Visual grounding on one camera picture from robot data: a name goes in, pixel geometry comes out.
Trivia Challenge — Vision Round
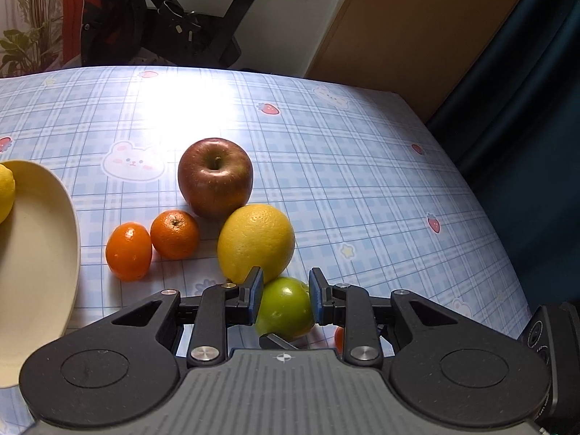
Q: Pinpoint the green apple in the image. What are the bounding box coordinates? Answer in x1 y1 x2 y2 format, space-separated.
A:
255 276 315 341

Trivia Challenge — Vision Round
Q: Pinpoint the black exercise bike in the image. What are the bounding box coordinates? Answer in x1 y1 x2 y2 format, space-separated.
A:
80 0 284 71

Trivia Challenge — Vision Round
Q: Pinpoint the printed wall backdrop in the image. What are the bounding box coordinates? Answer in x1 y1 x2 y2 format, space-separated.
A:
0 0 87 78

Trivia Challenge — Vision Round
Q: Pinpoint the blue plaid tablecloth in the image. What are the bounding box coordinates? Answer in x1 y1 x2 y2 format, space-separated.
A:
0 66 533 435

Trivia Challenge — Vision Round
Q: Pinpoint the yellow lemon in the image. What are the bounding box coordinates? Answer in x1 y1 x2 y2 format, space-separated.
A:
217 204 295 285
0 163 16 225

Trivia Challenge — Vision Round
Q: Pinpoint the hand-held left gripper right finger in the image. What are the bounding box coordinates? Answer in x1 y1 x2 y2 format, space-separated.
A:
309 268 458 368

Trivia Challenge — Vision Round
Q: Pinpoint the dark blue curtain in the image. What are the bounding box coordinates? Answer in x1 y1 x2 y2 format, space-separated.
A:
426 0 580 309

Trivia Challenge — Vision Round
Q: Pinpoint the brown wooden panel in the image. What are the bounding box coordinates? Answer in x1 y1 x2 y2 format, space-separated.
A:
304 0 544 123

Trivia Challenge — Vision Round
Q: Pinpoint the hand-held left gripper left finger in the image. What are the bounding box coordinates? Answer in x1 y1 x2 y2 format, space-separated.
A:
109 266 265 369

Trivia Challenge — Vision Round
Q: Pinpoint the cream oval plate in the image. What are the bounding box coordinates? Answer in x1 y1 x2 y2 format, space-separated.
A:
0 160 81 389

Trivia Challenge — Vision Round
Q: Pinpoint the red apple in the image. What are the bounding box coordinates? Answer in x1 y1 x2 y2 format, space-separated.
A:
178 137 253 218

